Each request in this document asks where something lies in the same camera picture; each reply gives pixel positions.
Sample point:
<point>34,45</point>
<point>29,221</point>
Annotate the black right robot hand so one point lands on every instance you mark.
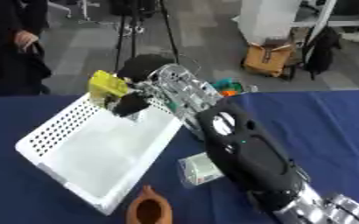
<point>139,66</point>

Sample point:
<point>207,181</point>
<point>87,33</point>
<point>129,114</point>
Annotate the yellow plastic object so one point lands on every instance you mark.
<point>106,85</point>

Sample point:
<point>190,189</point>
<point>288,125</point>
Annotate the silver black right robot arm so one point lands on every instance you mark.
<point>249,151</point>

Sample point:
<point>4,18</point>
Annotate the black tripod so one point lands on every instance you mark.
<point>132,32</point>

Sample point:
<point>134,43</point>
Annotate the teal and orange toy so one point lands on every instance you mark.
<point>227,87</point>

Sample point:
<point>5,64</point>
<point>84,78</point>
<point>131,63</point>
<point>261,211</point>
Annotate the white perforated plastic basket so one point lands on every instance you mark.
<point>101,151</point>

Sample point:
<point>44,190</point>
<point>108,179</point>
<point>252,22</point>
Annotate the person's hand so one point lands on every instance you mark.
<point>25,39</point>

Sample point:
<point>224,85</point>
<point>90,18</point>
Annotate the person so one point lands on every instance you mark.
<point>6,58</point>

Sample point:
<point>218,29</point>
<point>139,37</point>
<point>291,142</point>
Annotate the white cabinet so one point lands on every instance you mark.
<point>269,19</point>

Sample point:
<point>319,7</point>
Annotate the brown clay pot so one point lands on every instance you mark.
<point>148,208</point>

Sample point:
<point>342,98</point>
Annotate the black bag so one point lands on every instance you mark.
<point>321,51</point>

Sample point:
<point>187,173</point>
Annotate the white metal frame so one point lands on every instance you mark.
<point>336,19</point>

